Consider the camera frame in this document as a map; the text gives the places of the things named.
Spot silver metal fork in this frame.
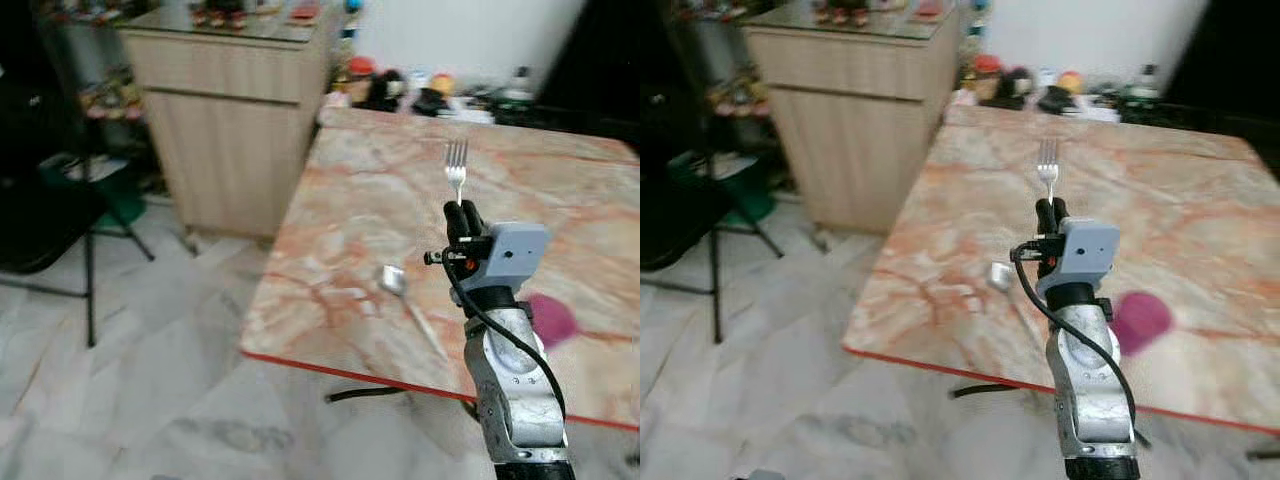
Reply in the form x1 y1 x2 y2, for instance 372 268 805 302
444 139 470 207
1036 138 1061 202

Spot silver metal spoon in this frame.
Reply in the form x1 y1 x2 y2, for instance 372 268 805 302
987 261 1047 343
376 264 451 361

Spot purple plastic cup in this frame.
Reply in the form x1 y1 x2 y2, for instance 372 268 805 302
525 293 580 352
1109 291 1174 358

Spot yellow-topped black container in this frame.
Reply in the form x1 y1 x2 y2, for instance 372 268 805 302
1039 69 1087 114
413 71 457 117

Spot black round container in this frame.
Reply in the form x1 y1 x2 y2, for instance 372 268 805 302
364 69 407 114
990 66 1037 112

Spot dark green bottle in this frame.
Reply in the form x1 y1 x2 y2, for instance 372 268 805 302
500 64 537 112
1124 62 1162 107

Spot black table base foot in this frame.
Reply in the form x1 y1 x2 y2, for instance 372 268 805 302
325 385 409 405
949 381 1023 400

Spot red-lidded jar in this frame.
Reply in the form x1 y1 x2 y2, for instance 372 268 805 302
969 54 1004 102
344 56 377 107

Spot light wooden cabinet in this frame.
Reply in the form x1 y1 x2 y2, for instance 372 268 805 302
118 8 347 242
742 10 970 237

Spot black folding chair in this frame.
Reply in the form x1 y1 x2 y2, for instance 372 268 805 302
640 148 787 346
0 148 157 349

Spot red figurines on cabinet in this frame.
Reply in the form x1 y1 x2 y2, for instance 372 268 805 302
814 0 872 27
189 0 252 30

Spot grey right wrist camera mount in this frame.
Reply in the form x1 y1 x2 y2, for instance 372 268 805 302
1038 218 1122 300
483 222 552 292

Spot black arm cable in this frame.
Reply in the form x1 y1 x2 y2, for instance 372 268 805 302
1010 240 1142 429
443 262 569 422

